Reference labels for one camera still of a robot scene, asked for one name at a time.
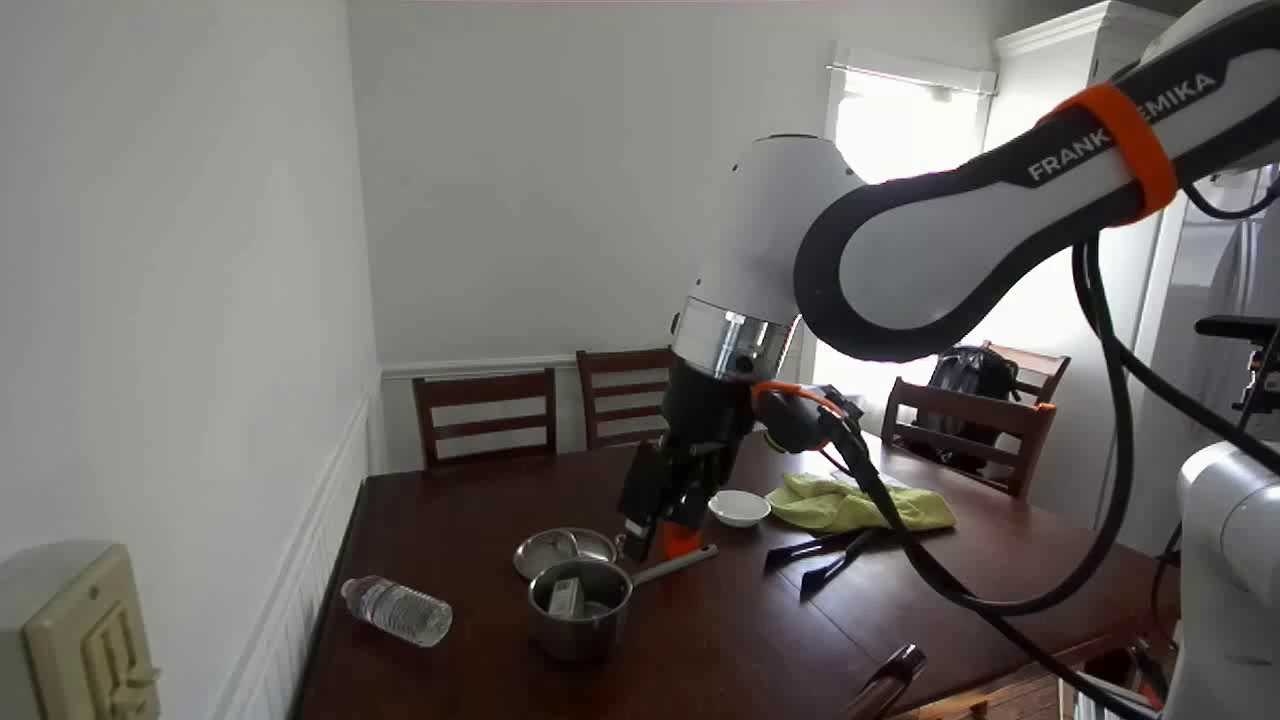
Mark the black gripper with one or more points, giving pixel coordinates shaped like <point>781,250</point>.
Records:
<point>706,401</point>

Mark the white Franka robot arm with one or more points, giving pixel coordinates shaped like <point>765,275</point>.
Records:
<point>932,242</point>

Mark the orange cup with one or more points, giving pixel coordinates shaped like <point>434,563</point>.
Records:
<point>681,541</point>

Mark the small white bowl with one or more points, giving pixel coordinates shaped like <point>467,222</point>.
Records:
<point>738,510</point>

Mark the black tongs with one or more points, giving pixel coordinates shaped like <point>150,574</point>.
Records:
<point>801,551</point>

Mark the yellow-green cloth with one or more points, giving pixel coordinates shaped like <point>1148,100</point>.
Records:
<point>854,504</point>

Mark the clear plastic bottle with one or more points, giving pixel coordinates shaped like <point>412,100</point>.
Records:
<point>402,613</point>

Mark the black bag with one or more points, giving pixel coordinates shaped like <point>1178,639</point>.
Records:
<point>964,374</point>

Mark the bright window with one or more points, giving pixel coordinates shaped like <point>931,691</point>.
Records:
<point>923,127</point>

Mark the black tripod head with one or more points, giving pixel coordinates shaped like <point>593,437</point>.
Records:
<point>1241,330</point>

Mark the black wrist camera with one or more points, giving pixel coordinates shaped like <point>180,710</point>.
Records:
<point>798,422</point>

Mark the beige wall light switch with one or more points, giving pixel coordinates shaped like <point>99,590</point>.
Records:
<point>86,647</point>

